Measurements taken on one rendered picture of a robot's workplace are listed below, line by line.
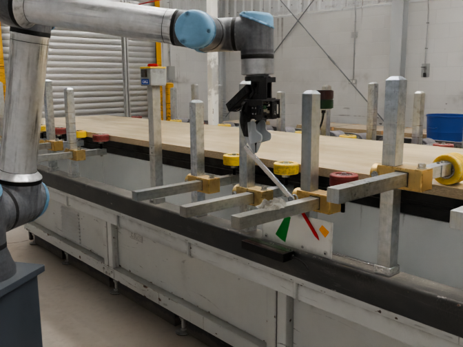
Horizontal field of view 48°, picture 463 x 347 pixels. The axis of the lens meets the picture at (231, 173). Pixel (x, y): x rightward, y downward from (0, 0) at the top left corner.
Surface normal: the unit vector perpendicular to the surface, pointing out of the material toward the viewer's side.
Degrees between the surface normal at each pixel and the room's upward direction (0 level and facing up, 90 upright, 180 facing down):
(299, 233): 90
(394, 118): 90
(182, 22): 91
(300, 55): 90
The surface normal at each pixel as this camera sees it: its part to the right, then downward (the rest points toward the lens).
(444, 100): -0.71, 0.13
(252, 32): -0.24, 0.17
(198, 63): 0.70, 0.12
